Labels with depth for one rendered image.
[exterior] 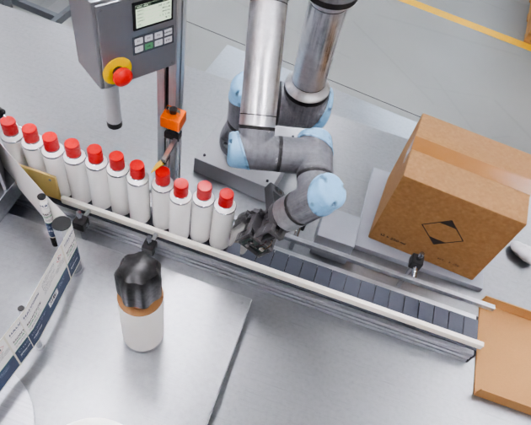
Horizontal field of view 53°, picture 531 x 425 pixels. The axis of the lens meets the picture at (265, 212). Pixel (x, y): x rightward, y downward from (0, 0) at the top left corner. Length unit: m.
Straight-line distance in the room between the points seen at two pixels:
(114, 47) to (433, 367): 1.01
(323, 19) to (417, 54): 2.53
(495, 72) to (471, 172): 2.51
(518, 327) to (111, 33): 1.20
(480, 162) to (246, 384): 0.77
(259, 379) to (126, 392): 0.29
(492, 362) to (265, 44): 0.94
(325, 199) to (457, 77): 2.71
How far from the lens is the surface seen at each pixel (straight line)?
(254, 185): 1.47
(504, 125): 3.49
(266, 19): 1.09
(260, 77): 1.08
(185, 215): 1.25
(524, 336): 1.56
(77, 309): 1.28
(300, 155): 1.08
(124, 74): 1.05
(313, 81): 1.32
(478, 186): 1.36
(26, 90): 1.80
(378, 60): 3.53
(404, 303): 1.39
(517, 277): 1.65
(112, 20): 1.01
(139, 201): 1.29
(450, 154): 1.39
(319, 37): 1.23
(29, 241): 1.38
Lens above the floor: 2.02
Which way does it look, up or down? 54 degrees down
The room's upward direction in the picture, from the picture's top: 15 degrees clockwise
